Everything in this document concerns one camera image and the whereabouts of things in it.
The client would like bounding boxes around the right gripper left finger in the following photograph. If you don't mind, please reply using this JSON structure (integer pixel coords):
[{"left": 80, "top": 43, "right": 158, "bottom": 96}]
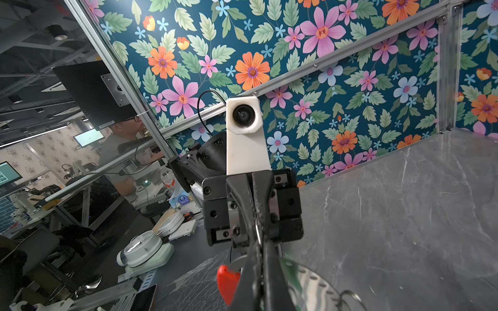
[{"left": 228, "top": 243, "right": 263, "bottom": 311}]

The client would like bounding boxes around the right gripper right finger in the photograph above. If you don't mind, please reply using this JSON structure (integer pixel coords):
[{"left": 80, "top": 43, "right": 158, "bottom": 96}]
[{"left": 263, "top": 241, "right": 296, "bottom": 311}]

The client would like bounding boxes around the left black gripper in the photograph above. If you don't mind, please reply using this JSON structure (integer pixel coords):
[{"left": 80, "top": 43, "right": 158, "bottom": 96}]
[{"left": 202, "top": 169, "right": 303, "bottom": 249}]

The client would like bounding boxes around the metal keyring with red handle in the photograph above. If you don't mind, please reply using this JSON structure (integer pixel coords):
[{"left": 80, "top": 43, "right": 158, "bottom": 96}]
[{"left": 217, "top": 255, "right": 366, "bottom": 310}]

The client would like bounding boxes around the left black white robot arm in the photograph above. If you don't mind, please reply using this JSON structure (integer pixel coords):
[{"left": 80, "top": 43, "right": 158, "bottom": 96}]
[{"left": 168, "top": 132, "right": 304, "bottom": 248}]

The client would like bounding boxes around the smartphone on outside desk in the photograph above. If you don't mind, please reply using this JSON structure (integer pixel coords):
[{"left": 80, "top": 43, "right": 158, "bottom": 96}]
[{"left": 130, "top": 285, "right": 157, "bottom": 311}]

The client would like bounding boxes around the white round device outside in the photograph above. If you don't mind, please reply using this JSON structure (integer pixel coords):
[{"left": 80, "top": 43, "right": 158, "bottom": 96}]
[{"left": 116, "top": 230, "right": 174, "bottom": 283}]

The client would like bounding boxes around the person behind glass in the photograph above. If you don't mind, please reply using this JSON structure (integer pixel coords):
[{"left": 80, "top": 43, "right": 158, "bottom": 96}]
[{"left": 96, "top": 116, "right": 166, "bottom": 197}]

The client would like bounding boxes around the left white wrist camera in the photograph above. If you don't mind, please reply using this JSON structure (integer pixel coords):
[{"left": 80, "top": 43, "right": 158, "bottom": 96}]
[{"left": 226, "top": 96, "right": 271, "bottom": 175}]

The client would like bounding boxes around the left camera black cable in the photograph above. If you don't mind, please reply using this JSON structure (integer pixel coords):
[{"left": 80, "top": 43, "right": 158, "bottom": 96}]
[{"left": 196, "top": 89, "right": 228, "bottom": 137}]

